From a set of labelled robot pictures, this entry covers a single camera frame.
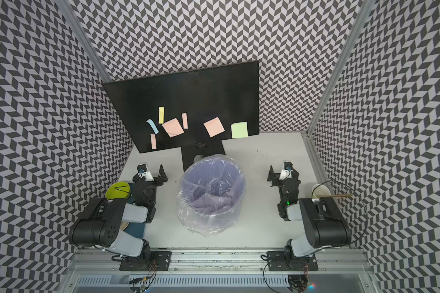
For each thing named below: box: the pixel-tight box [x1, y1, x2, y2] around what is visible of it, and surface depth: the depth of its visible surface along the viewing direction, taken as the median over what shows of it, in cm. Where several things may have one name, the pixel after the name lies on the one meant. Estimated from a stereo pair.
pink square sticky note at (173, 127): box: [161, 117, 185, 138], surface depth 82 cm
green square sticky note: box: [231, 121, 249, 139], surface depth 86 cm
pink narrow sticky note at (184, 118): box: [181, 112, 189, 130], surface depth 82 cm
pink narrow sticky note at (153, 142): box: [150, 133, 158, 150], surface depth 86 cm
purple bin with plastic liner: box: [176, 153, 247, 238], surface depth 72 cm
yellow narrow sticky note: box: [158, 106, 165, 124], surface depth 77 cm
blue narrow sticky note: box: [146, 119, 160, 135], surface depth 80 cm
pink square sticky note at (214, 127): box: [202, 115, 226, 138], surface depth 84 cm
